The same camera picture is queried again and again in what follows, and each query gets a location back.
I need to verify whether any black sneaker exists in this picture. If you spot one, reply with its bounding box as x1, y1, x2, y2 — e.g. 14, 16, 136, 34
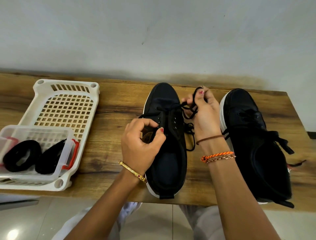
219, 88, 295, 207
142, 82, 189, 200

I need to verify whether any clear container with red handles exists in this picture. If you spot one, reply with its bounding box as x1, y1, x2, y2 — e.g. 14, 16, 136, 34
0, 125, 80, 180

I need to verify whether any white box under table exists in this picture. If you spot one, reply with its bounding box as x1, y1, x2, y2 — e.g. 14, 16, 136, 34
0, 192, 40, 211

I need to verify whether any black rolled band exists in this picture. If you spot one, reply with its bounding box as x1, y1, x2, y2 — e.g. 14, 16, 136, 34
35, 139, 68, 175
2, 140, 43, 173

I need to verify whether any person's right hand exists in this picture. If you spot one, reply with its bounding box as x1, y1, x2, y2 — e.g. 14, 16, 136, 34
181, 86, 226, 144

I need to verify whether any person's right forearm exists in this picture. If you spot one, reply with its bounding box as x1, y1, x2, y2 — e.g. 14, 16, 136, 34
197, 137, 282, 240

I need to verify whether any white plastic lattice basket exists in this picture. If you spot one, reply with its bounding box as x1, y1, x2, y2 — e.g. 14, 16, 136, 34
0, 79, 100, 192

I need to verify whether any gold bracelet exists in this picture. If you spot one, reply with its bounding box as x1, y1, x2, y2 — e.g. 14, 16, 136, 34
118, 160, 148, 184

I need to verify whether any person's left forearm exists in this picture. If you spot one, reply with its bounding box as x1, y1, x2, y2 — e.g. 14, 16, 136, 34
64, 170, 147, 240

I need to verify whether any person's left hand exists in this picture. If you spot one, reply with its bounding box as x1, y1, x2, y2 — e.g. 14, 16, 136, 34
120, 118, 167, 177

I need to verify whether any orange braided bracelet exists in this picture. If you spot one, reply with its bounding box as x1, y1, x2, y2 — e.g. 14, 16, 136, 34
200, 150, 237, 165

